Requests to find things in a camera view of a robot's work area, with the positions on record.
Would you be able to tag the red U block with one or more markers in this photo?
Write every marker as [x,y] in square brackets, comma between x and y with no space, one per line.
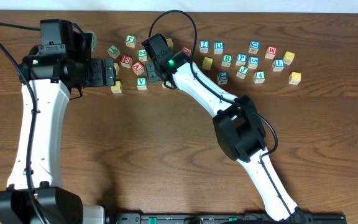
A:
[186,51]

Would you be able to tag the green j block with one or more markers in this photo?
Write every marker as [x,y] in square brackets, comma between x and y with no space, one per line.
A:
[242,72]
[130,41]

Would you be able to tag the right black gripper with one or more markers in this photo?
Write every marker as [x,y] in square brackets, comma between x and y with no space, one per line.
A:
[151,72]

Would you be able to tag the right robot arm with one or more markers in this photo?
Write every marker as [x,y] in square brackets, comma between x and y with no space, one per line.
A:
[240,130]

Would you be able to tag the blue D block right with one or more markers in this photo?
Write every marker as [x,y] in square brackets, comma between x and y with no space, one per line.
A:
[254,47]

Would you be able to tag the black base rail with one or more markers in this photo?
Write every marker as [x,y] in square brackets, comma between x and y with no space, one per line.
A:
[136,218]

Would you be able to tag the red E block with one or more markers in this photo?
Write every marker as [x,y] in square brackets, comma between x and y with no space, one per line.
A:
[126,61]

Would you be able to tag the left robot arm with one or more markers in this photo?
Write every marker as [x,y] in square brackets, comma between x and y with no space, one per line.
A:
[61,63]

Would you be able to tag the green J block right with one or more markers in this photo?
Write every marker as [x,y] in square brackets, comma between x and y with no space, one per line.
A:
[242,72]

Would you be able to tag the red A block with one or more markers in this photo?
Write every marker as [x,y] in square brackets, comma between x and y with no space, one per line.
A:
[138,68]

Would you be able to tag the blue L block right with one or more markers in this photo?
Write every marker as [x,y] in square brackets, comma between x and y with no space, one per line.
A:
[278,65]

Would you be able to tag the red M block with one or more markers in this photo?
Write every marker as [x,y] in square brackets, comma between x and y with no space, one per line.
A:
[271,52]

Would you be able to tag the yellow block left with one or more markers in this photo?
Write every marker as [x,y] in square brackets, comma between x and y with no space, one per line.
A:
[116,67]

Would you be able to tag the green Z block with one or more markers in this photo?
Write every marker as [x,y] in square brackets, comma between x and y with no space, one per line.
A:
[142,55]

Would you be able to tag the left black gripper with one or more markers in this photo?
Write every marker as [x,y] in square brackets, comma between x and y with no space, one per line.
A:
[108,71]

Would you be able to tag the yellow block far right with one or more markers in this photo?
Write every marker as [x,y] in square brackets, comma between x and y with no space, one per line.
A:
[288,57]

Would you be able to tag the green B block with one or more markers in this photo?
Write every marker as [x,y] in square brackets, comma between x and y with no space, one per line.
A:
[166,84]

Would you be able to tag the green 4 block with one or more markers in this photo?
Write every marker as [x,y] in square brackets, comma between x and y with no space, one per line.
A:
[259,77]

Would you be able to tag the blue 2 block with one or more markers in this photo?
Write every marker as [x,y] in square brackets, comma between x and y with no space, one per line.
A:
[204,46]

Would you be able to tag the yellow G block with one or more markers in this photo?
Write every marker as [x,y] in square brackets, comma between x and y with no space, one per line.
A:
[294,78]

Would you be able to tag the green R block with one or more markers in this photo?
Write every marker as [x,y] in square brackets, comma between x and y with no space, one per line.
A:
[227,60]

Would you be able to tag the blue P block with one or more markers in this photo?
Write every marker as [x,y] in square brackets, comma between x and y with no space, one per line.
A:
[241,59]

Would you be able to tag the green V block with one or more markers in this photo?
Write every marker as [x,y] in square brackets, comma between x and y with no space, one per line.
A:
[141,83]

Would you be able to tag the green L block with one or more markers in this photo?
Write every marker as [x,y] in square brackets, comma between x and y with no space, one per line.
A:
[113,51]

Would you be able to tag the blue 5 block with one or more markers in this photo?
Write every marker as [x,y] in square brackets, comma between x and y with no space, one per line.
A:
[253,62]

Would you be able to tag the yellow S block upper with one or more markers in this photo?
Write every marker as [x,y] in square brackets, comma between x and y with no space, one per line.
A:
[170,43]

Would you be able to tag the yellow K block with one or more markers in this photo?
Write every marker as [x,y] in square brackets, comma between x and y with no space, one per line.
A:
[117,88]

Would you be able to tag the blue T block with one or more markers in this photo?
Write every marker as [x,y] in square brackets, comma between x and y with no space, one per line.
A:
[222,78]

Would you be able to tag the blue d block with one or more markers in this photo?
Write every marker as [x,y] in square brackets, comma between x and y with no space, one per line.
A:
[254,47]
[218,47]

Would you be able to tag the yellow O block upper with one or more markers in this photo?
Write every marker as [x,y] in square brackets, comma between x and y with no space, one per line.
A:
[207,63]

